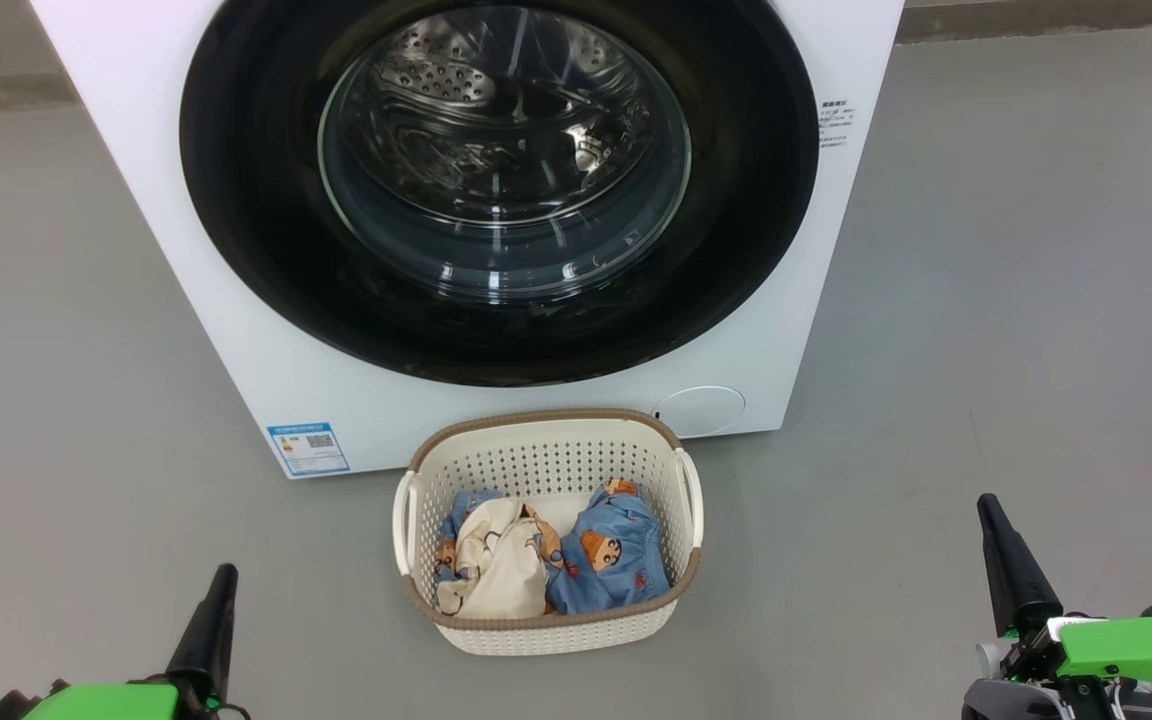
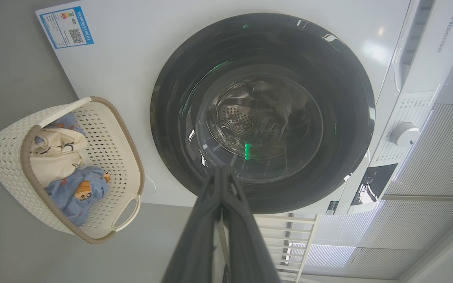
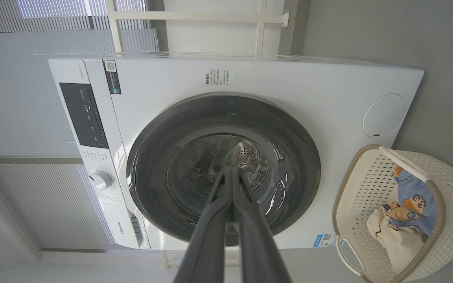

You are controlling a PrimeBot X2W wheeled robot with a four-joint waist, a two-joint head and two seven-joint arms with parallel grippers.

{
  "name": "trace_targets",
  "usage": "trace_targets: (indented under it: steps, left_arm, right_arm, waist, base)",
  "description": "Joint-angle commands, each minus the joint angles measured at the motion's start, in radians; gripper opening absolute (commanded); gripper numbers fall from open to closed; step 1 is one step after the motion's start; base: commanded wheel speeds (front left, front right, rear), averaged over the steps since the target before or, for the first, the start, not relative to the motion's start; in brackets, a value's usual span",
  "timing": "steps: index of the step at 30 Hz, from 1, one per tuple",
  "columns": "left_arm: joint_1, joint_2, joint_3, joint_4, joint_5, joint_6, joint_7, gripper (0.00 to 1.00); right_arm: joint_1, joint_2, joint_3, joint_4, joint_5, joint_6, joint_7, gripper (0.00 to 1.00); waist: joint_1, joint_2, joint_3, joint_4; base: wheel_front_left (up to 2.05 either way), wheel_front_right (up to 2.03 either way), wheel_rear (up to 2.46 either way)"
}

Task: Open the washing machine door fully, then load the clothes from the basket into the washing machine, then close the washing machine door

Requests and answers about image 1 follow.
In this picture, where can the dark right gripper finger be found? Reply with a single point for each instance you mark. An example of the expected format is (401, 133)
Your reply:
(1016, 580)

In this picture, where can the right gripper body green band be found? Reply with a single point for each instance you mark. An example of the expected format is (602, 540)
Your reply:
(1126, 650)

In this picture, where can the stainless steel washing machine drum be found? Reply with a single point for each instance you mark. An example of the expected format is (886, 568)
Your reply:
(456, 80)

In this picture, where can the blue energy label sticker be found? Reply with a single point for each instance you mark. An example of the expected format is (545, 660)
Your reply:
(308, 450)

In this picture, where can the cream perforated laundry basket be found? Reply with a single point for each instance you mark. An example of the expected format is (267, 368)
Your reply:
(556, 460)

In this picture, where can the cream and blue cartoon garment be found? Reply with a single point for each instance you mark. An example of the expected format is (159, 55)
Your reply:
(501, 570)

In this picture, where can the white front-load washing machine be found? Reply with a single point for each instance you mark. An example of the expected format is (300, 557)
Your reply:
(136, 200)

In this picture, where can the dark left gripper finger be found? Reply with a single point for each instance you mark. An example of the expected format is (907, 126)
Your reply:
(208, 640)

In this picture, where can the blue cartoon print garment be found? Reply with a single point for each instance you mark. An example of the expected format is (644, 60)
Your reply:
(611, 565)

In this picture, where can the round white filter cover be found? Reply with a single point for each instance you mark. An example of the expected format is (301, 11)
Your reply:
(701, 411)

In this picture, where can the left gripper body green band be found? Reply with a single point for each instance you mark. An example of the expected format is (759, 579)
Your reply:
(106, 703)

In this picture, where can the black text instruction label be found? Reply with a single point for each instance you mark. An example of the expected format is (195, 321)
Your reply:
(834, 124)

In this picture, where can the washing machine glass door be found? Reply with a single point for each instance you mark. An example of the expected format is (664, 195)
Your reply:
(236, 200)

